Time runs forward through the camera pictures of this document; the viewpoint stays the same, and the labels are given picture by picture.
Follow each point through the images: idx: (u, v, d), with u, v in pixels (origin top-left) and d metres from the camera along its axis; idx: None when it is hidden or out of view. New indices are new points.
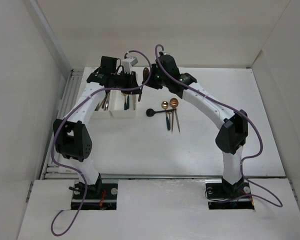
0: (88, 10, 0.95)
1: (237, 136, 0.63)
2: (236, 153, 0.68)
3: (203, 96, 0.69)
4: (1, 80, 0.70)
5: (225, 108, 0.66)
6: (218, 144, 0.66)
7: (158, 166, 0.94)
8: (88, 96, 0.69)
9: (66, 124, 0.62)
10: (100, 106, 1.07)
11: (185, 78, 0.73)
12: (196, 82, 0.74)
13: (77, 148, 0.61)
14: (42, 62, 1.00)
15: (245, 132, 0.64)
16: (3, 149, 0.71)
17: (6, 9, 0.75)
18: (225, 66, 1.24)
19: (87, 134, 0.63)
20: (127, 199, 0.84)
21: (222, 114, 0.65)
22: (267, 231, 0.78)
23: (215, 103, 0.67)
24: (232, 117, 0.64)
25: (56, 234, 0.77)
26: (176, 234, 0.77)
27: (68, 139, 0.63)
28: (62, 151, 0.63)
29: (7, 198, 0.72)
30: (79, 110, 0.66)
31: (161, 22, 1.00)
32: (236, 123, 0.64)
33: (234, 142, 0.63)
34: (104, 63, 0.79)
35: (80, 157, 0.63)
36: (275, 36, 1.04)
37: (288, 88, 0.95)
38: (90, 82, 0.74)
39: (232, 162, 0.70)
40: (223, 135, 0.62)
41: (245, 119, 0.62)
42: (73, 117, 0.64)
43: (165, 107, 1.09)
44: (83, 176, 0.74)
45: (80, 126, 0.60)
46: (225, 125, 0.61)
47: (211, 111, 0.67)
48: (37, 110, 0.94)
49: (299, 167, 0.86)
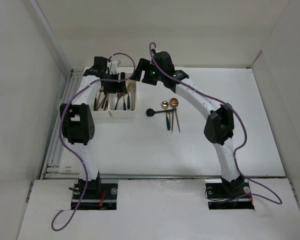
0: (88, 10, 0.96)
1: (223, 128, 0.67)
2: (225, 144, 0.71)
3: (192, 90, 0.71)
4: (0, 80, 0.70)
5: (212, 100, 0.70)
6: (206, 135, 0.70)
7: (158, 166, 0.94)
8: (87, 85, 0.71)
9: (71, 108, 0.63)
10: (100, 105, 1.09)
11: (179, 74, 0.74)
12: (187, 78, 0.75)
13: (83, 129, 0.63)
14: (42, 63, 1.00)
15: (231, 125, 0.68)
16: (3, 149, 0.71)
17: (6, 10, 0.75)
18: (225, 66, 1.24)
19: (90, 116, 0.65)
20: (126, 199, 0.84)
21: (209, 106, 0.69)
22: (267, 232, 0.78)
23: (204, 96, 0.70)
24: (218, 109, 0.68)
25: (57, 229, 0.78)
26: (176, 234, 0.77)
27: (73, 122, 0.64)
28: (69, 134, 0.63)
29: (7, 198, 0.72)
30: (81, 95, 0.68)
31: (161, 22, 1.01)
32: (222, 115, 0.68)
33: (220, 133, 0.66)
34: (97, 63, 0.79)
35: (86, 139, 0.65)
36: (275, 36, 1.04)
37: (287, 88, 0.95)
38: (87, 75, 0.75)
39: (224, 155, 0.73)
40: (210, 126, 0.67)
41: (229, 111, 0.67)
42: (76, 101, 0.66)
43: (165, 107, 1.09)
44: (84, 166, 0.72)
45: (84, 107, 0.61)
46: (210, 116, 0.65)
47: (200, 103, 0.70)
48: (37, 110, 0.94)
49: (299, 167, 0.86)
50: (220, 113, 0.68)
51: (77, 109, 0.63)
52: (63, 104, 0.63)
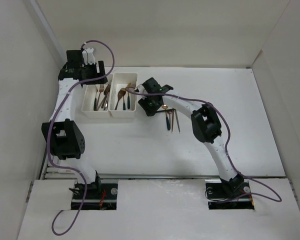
0: (89, 10, 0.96)
1: (210, 126, 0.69)
2: (215, 143, 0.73)
3: (176, 97, 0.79)
4: (0, 80, 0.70)
5: (194, 102, 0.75)
6: (197, 136, 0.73)
7: (158, 166, 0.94)
8: (66, 93, 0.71)
9: (54, 125, 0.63)
10: (100, 106, 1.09)
11: (164, 89, 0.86)
12: (172, 89, 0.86)
13: (72, 144, 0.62)
14: (42, 63, 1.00)
15: (217, 122, 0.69)
16: (3, 149, 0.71)
17: (6, 11, 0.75)
18: (225, 66, 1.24)
19: (77, 129, 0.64)
20: (126, 199, 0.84)
21: (192, 107, 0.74)
22: (267, 231, 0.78)
23: (186, 99, 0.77)
24: (201, 109, 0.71)
25: (58, 233, 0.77)
26: (177, 234, 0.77)
27: (60, 139, 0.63)
28: (58, 152, 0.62)
29: (7, 198, 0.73)
30: (63, 109, 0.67)
31: (161, 22, 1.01)
32: (207, 115, 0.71)
33: (206, 130, 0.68)
34: (71, 57, 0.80)
35: (78, 153, 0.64)
36: (275, 36, 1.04)
37: (287, 88, 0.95)
38: (63, 78, 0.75)
39: (216, 154, 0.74)
40: (196, 126, 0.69)
41: (212, 109, 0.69)
42: (60, 116, 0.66)
43: (165, 107, 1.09)
44: (81, 175, 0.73)
45: (69, 123, 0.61)
46: (193, 115, 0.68)
47: (184, 107, 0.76)
48: (37, 110, 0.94)
49: (299, 167, 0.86)
50: (204, 112, 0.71)
51: (62, 126, 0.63)
52: (45, 124, 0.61)
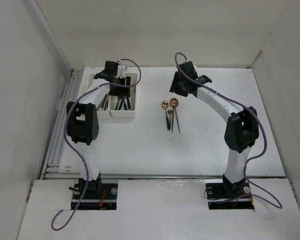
0: (88, 10, 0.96)
1: (247, 134, 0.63)
2: (242, 153, 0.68)
3: (214, 93, 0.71)
4: (0, 80, 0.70)
5: (234, 104, 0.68)
6: (227, 140, 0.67)
7: (159, 165, 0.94)
8: (96, 86, 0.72)
9: (77, 107, 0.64)
10: (100, 106, 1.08)
11: (201, 79, 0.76)
12: (210, 81, 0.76)
13: (86, 128, 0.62)
14: (42, 62, 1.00)
15: (256, 132, 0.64)
16: (4, 148, 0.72)
17: (6, 11, 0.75)
18: (225, 66, 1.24)
19: (95, 116, 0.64)
20: (127, 199, 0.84)
21: (231, 109, 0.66)
22: (267, 231, 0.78)
23: (224, 98, 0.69)
24: (241, 112, 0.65)
25: (57, 228, 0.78)
26: (177, 234, 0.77)
27: (78, 121, 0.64)
28: (72, 133, 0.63)
29: (7, 198, 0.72)
30: (89, 96, 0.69)
31: (161, 22, 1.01)
32: (245, 120, 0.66)
33: (243, 139, 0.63)
34: (108, 65, 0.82)
35: (89, 139, 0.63)
36: (275, 36, 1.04)
37: (287, 89, 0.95)
38: (97, 78, 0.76)
39: (237, 161, 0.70)
40: (231, 130, 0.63)
41: (254, 118, 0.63)
42: (84, 100, 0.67)
43: (165, 107, 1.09)
44: (85, 166, 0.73)
45: (91, 106, 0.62)
46: (232, 118, 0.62)
47: (221, 106, 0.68)
48: (37, 109, 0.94)
49: (299, 167, 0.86)
50: (243, 117, 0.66)
51: (83, 109, 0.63)
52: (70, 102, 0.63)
